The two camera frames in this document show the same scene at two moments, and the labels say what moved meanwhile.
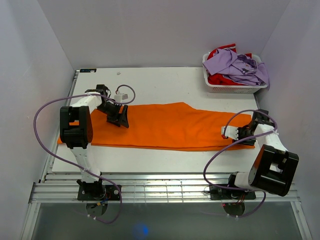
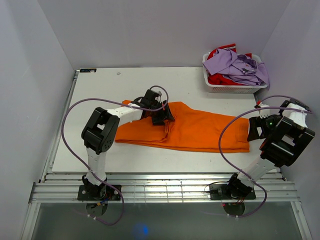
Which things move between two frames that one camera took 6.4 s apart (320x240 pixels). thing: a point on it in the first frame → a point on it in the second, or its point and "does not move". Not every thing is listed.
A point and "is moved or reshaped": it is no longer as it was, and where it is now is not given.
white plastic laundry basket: [229, 88] does not move
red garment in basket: [218, 79] does not move
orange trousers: [176, 126] is moved or reshaped
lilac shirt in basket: [244, 69] does not move
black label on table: [88, 70] does not move
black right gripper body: [243, 133] → [268, 123]
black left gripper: [117, 119] → [165, 115]
